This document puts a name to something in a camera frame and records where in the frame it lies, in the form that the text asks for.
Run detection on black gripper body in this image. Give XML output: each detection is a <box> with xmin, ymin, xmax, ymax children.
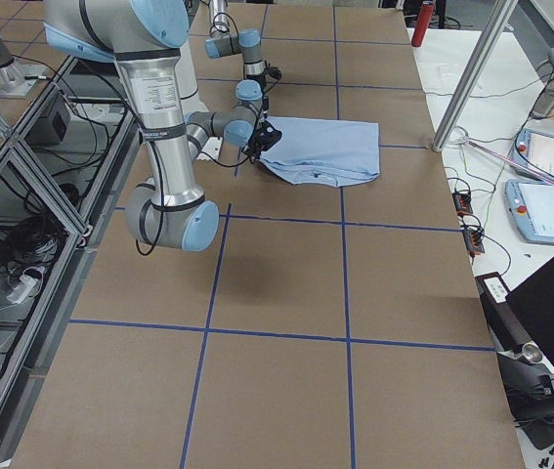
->
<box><xmin>260</xmin><ymin>95</ymin><xmax>270</xmax><ymax>120</ymax></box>
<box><xmin>246</xmin><ymin>124</ymin><xmax>272</xmax><ymax>161</ymax></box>

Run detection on light blue t-shirt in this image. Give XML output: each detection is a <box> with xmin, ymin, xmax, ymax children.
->
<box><xmin>260</xmin><ymin>117</ymin><xmax>380</xmax><ymax>188</ymax></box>

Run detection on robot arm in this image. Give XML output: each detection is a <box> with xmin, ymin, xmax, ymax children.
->
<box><xmin>44</xmin><ymin>1</ymin><xmax>281</xmax><ymax>251</ymax></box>
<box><xmin>205</xmin><ymin>0</ymin><xmax>270</xmax><ymax>94</ymax></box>

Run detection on red bottle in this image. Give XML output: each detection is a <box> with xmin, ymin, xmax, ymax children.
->
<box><xmin>411</xmin><ymin>0</ymin><xmax>435</xmax><ymax>48</ymax></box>

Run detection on blue teach pendant far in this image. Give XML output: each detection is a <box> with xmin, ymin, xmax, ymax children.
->
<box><xmin>512</xmin><ymin>129</ymin><xmax>554</xmax><ymax>179</ymax></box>

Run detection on blue teach pendant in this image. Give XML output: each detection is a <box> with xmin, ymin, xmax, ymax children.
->
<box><xmin>504</xmin><ymin>179</ymin><xmax>554</xmax><ymax>245</ymax></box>
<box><xmin>512</xmin><ymin>129</ymin><xmax>554</xmax><ymax>179</ymax></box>

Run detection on blue teach pendant near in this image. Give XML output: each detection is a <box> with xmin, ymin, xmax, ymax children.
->
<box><xmin>504</xmin><ymin>179</ymin><xmax>554</xmax><ymax>245</ymax></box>

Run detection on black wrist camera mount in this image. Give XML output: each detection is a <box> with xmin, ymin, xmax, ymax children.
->
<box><xmin>261</xmin><ymin>121</ymin><xmax>282</xmax><ymax>150</ymax></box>
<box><xmin>264</xmin><ymin>65</ymin><xmax>282</xmax><ymax>81</ymax></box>

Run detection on aluminium frame rail structure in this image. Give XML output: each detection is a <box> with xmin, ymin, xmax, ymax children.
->
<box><xmin>0</xmin><ymin>59</ymin><xmax>138</xmax><ymax>461</ymax></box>

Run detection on aluminium frame post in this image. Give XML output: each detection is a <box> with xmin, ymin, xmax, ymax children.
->
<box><xmin>431</xmin><ymin>0</ymin><xmax>518</xmax><ymax>152</ymax></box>

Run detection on tangled floor cables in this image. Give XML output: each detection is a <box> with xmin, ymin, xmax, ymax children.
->
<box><xmin>0</xmin><ymin>180</ymin><xmax>82</xmax><ymax>304</ymax></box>

